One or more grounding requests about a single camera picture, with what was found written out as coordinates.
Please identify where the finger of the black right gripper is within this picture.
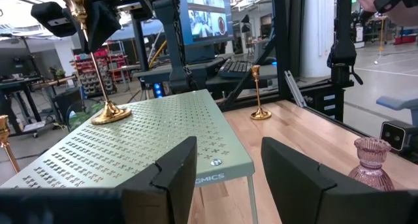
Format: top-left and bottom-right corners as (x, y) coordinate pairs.
(77, 21), (89, 52)
(85, 3), (121, 54)

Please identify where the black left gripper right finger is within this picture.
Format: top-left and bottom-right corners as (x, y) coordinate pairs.
(261, 137), (418, 224)

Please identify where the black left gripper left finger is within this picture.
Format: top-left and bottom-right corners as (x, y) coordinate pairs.
(0, 136), (198, 224)

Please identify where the pink ribbed glass candle holder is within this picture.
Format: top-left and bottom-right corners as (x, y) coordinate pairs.
(347, 137), (395, 191)

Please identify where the gold metal candlestick holder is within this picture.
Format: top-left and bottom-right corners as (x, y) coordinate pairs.
(249, 65), (272, 121)
(0, 114), (21, 174)
(63, 0), (133, 125)

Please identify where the red parts bin shelf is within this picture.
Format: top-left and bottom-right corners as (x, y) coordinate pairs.
(73, 47), (130, 98)

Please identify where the black workshop table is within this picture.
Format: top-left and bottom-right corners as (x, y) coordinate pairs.
(0, 74), (44, 136)

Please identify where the green perforated metal riser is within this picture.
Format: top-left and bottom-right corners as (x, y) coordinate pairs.
(0, 88), (259, 224)

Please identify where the black labelled drawer cabinet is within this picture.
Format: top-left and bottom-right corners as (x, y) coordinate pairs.
(302, 86), (346, 122)

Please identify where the black computer monitor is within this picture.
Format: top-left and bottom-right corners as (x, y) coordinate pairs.
(176, 0), (234, 49)

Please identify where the black computer desk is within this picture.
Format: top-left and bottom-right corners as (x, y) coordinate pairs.
(133, 52), (278, 101)

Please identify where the silver aluminium extrusion bar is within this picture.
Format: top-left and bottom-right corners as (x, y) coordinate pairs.
(283, 69), (308, 108)

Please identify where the black computer keyboard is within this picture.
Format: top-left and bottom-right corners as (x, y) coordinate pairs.
(217, 58), (253, 80)

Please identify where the person's hand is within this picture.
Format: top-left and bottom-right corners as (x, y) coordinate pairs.
(355, 0), (418, 26)

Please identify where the small black table camera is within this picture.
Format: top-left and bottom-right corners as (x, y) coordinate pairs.
(379, 119), (418, 153)

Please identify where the blue-grey camera mount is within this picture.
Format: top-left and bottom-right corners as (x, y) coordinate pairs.
(376, 95), (418, 127)

